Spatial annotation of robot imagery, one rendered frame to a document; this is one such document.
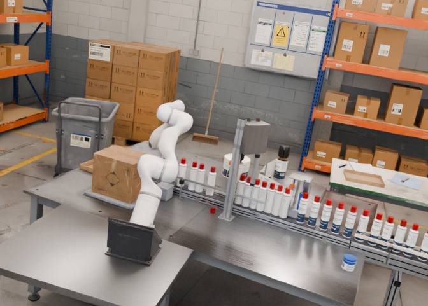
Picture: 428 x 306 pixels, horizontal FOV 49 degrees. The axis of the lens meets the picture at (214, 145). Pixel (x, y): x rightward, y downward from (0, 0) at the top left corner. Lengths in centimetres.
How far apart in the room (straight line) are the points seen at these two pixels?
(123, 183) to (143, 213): 57
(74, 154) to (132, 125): 149
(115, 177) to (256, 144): 92
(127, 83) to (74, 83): 232
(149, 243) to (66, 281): 43
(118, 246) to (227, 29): 545
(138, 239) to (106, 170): 77
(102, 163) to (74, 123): 215
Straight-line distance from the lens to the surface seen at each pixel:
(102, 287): 232
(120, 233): 247
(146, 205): 251
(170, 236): 277
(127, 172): 299
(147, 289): 232
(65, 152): 534
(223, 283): 354
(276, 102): 746
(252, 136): 286
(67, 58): 869
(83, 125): 518
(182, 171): 326
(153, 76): 636
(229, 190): 300
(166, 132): 274
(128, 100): 653
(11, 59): 698
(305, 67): 721
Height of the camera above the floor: 216
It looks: 17 degrees down
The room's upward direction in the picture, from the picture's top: 8 degrees clockwise
